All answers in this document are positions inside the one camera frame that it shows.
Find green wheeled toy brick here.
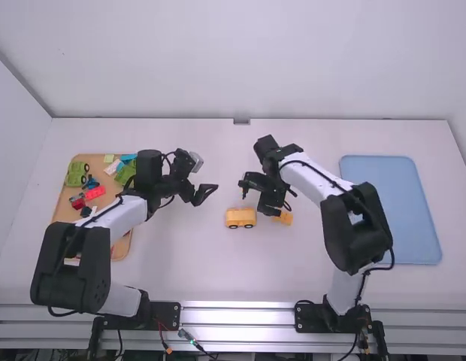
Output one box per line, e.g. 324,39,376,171
69,159,92,175
65,171,89,188

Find yellow toy brick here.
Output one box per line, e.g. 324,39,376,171
271,211,295,226

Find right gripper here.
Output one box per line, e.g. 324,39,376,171
238,171,290,218

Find tan tray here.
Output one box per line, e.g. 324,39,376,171
51,152,138,262

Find yellow toy car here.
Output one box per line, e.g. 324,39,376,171
225,207,257,229

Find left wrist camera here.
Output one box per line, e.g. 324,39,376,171
188,150,206,174

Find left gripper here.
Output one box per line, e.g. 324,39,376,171
168,148,220,208

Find cyan toy brick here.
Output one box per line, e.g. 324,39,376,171
118,153,138,170

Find silver rails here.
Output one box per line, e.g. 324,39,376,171
0,299,466,353

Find black cable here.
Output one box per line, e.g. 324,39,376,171
352,243,396,306
47,303,80,317

